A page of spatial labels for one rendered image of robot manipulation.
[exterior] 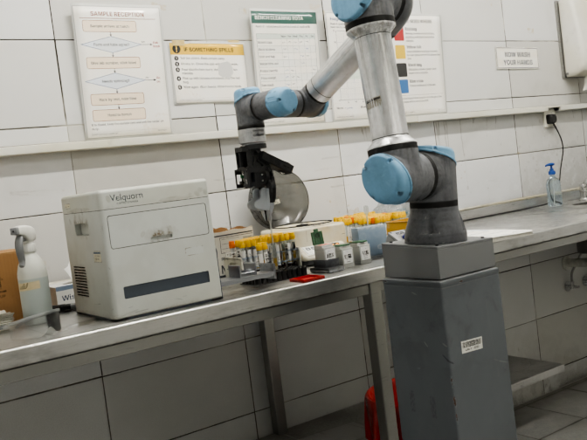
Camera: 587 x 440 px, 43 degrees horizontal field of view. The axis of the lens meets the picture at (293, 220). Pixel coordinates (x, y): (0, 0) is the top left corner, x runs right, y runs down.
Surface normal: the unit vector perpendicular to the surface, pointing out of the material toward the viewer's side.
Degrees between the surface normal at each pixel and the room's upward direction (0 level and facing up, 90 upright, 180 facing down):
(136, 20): 93
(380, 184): 96
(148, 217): 90
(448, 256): 90
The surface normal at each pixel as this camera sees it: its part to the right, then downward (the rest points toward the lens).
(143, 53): 0.57, 0.02
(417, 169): 0.69, -0.14
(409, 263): -0.82, 0.13
